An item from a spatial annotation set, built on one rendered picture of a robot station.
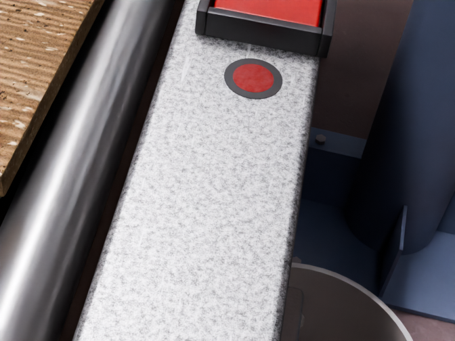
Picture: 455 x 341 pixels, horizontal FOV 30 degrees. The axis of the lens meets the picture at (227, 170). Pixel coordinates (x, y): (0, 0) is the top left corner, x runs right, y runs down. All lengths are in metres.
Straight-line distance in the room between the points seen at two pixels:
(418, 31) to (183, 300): 0.93
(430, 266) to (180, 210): 1.20
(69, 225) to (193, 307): 0.07
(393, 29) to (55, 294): 1.72
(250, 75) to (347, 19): 1.57
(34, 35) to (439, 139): 0.96
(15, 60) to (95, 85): 0.04
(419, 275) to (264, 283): 1.18
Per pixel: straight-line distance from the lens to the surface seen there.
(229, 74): 0.46
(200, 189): 0.40
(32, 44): 0.44
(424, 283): 1.54
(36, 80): 0.42
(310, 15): 0.49
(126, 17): 0.48
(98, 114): 0.43
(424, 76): 1.27
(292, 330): 0.47
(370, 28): 2.02
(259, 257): 0.38
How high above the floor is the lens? 1.22
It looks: 49 degrees down
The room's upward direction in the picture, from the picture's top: 9 degrees clockwise
